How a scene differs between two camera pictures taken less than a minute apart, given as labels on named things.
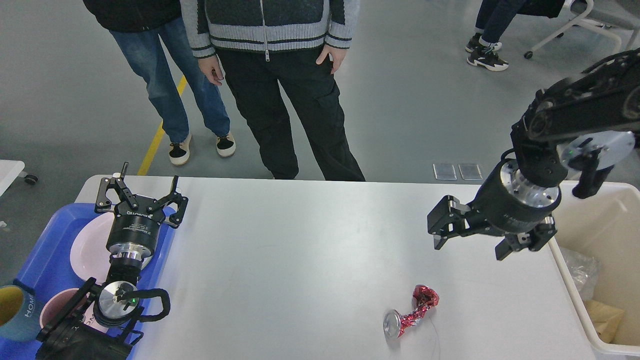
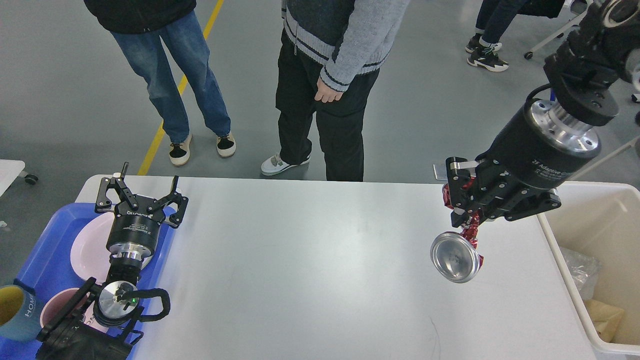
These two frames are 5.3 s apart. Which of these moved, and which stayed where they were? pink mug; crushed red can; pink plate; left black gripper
Moved: crushed red can
Stayed: pink mug; pink plate; left black gripper
